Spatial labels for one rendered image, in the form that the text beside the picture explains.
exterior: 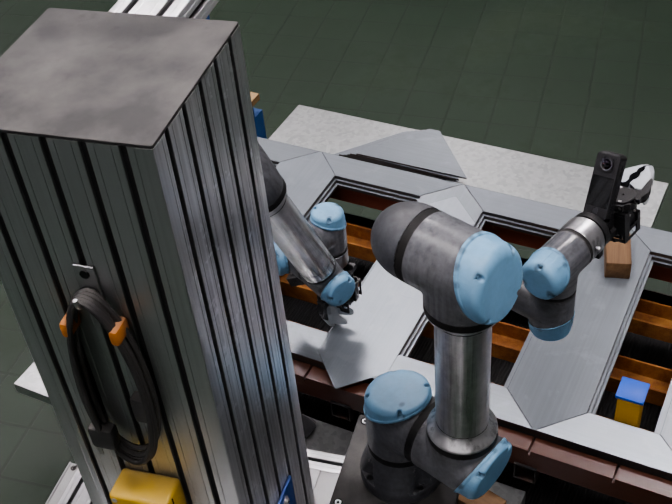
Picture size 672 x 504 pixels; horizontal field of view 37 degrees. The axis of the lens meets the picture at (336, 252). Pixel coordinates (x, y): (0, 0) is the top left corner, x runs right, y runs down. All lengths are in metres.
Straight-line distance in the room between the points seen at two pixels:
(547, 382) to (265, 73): 3.03
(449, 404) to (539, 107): 3.19
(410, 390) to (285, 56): 3.55
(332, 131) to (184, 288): 2.14
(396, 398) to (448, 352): 0.26
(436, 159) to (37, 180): 2.03
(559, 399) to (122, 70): 1.43
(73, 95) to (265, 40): 4.20
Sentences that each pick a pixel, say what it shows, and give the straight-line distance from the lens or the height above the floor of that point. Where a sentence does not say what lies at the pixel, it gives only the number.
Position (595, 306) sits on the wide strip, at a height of 0.84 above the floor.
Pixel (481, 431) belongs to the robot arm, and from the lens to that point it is 1.65.
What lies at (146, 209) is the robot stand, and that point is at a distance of 1.07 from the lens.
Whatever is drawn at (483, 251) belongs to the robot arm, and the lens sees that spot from 1.37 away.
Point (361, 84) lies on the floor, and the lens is 4.86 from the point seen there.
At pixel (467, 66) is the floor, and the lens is 4.96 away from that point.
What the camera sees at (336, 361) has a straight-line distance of 2.37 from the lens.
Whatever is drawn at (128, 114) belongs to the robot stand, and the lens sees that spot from 1.06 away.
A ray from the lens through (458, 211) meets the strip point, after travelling 2.74.
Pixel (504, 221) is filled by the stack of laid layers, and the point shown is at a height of 0.83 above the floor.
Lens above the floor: 2.59
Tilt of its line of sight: 41 degrees down
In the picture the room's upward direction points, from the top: 6 degrees counter-clockwise
